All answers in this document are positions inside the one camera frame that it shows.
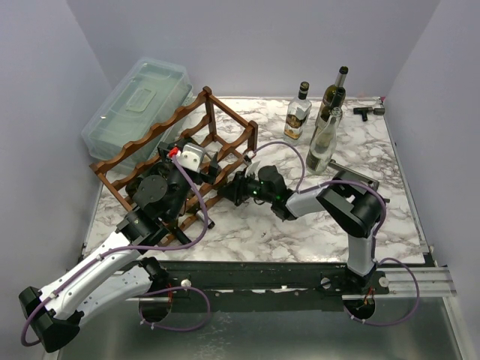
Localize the small black T fitting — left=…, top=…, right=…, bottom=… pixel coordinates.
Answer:
left=353, top=106, right=386, bottom=122

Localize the green bottle in rack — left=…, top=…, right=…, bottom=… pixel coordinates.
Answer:
left=165, top=220, right=191, bottom=245

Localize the clear square whisky bottle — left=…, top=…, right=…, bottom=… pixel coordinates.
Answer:
left=283, top=81, right=312, bottom=143

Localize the grey metal L bar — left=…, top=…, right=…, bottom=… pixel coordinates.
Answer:
left=328, top=160, right=380, bottom=205

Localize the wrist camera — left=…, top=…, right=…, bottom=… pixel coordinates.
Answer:
left=168, top=142, right=206, bottom=173
left=243, top=150, right=260, bottom=177

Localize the dark wine bottle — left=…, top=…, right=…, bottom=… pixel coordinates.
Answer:
left=187, top=202, right=215, bottom=229
left=200, top=176, right=230, bottom=196

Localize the brown wooden wine rack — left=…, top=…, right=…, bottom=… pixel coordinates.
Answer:
left=90, top=86, right=258, bottom=246

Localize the tall green wine bottle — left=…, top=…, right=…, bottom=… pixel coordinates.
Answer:
left=319, top=66, right=349, bottom=110

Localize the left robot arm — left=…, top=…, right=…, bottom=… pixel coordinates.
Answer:
left=19, top=139, right=221, bottom=353

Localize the dark bottle white label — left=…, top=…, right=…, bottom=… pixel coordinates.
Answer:
left=315, top=87, right=346, bottom=131

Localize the clear plastic storage box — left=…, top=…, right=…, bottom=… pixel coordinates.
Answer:
left=81, top=58, right=193, bottom=161

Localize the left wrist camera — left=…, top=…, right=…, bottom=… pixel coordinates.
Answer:
left=168, top=142, right=206, bottom=173

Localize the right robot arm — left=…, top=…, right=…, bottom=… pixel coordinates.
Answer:
left=217, top=165, right=386, bottom=294

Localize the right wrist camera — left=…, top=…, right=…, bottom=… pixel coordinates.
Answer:
left=243, top=150, right=260, bottom=177

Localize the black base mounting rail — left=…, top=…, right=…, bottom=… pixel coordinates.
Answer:
left=103, top=258, right=432, bottom=314

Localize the clear glass wine bottle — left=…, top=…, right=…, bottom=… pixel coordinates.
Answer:
left=305, top=106, right=343, bottom=175

